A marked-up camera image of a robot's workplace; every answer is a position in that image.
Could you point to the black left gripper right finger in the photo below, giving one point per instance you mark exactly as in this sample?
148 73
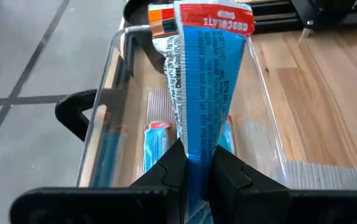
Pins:
231 177

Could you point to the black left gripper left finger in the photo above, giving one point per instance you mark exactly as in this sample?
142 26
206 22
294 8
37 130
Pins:
169 168

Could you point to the blue chocolate chip granola bar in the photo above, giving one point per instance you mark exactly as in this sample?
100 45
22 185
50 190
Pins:
156 146
209 77

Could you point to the clear plastic bin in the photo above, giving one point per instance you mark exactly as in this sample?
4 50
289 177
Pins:
253 124

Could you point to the grey woven placemat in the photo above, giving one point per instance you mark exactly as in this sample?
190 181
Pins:
337 175

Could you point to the black curved clamp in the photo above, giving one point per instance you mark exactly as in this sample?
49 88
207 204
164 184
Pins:
72 109

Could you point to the black metal frame rails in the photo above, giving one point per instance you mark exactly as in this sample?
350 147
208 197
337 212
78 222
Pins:
275 15

